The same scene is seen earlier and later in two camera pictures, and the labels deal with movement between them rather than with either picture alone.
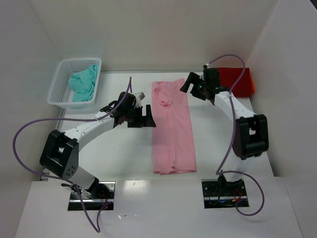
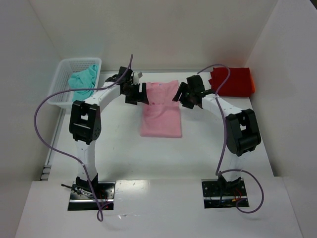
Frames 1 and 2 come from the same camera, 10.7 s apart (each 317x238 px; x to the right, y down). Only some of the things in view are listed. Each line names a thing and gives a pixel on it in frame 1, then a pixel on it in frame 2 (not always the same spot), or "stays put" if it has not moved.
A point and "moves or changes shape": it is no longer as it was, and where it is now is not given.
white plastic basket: x=60 y=93 stays put
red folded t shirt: x=244 y=87 stays put
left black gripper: x=138 y=116 -> x=138 y=93
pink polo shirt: x=173 y=150 moves or changes shape
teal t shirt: x=82 y=84 stays put
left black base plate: x=103 y=193 stays put
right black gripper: x=196 y=86 -> x=184 y=95
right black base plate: x=222 y=194 stays put
